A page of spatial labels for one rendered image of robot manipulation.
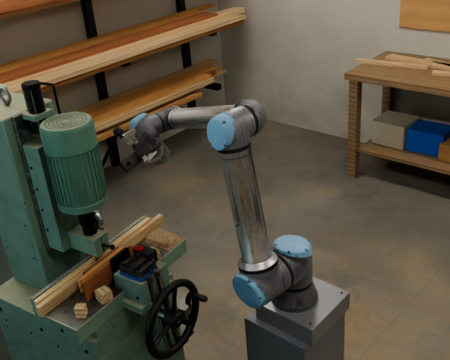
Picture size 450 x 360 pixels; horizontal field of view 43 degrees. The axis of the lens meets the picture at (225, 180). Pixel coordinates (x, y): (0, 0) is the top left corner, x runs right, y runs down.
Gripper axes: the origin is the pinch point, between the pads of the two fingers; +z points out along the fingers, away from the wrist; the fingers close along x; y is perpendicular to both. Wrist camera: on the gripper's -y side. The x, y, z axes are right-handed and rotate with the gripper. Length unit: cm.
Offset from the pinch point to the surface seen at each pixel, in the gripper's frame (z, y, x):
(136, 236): -22.5, -26.7, 19.2
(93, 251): 1.6, -35.8, 15.9
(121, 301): 1, -41, 36
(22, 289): -15, -72, 2
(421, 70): -219, 157, 51
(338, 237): -189, 29, 89
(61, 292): 8, -52, 19
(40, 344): -10, -79, 23
